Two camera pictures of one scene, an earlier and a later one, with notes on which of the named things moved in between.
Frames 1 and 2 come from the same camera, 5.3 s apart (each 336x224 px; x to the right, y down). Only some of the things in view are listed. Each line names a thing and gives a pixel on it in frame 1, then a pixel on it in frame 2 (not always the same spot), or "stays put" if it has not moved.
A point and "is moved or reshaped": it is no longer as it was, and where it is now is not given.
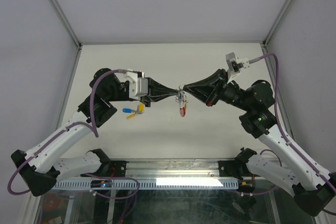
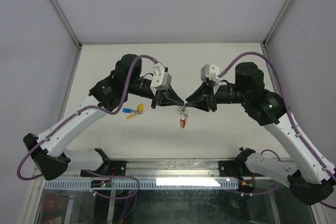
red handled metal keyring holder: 182,110 is moved or reshaped
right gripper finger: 203,94 → 202,105
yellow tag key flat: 130,116 stays put
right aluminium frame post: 272,29 stays put
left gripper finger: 155,88 → 172,98
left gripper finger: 157,97 → 168,103
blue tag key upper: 127,110 stays put
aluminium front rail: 177,169 stays put
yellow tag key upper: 140,108 stays put
